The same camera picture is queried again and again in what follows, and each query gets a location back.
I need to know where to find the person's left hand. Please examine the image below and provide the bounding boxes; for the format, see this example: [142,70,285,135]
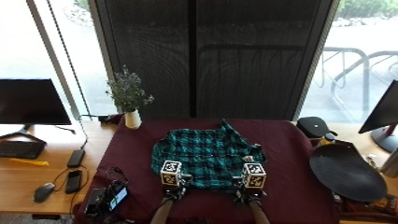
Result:
[161,173,194,202]

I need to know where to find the person's right hand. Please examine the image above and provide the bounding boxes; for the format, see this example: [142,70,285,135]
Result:
[231,175,267,205]

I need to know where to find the green plaid shirt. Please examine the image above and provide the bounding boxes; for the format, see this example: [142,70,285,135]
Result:
[150,119,267,196]

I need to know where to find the white marker cube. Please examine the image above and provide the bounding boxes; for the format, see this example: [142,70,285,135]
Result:
[239,161,267,189]
[160,160,184,188]

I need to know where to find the maroon tablecloth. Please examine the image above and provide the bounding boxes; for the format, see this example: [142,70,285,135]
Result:
[72,117,342,224]

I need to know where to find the phone with lit screen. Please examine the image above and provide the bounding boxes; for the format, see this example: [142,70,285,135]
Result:
[106,183,129,212]

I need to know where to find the white vase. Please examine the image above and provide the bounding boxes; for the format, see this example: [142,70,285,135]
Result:
[124,107,142,131]

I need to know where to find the black electronics box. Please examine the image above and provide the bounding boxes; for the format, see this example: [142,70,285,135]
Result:
[84,187,108,217]

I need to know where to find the yellow bottle with black cap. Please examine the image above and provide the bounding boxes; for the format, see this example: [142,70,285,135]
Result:
[317,133,337,147]

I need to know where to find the black oval tray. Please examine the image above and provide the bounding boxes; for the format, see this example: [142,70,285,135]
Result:
[309,140,389,203]

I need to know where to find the black smartphone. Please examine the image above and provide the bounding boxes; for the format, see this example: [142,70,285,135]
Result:
[64,169,84,195]

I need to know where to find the black power bank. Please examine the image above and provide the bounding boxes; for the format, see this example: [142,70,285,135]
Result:
[66,148,86,169]

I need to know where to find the small-flowered green plant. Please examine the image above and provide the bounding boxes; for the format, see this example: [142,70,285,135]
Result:
[104,64,156,114]

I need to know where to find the black computer mouse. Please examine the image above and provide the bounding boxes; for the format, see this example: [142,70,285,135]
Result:
[32,182,57,204]

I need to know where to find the yellow flat object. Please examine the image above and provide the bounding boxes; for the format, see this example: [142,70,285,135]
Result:
[8,157,50,167]

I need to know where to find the dark mesh window screen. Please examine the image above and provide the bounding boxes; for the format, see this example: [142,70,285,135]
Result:
[88,0,335,121]

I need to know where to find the black keyboard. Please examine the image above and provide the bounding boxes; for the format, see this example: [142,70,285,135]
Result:
[0,140,48,161]

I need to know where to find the black monitor with red stand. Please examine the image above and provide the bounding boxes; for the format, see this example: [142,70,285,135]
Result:
[357,79,398,154]

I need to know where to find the grey metal bike rack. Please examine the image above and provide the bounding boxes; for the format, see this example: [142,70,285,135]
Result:
[315,46,398,117]

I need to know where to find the black computer monitor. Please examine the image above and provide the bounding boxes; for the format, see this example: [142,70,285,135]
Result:
[0,77,73,145]

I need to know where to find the black cable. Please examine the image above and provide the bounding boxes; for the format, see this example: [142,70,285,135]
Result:
[53,119,90,216]

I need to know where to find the grey window frame post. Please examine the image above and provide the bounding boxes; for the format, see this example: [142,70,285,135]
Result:
[25,0,82,120]

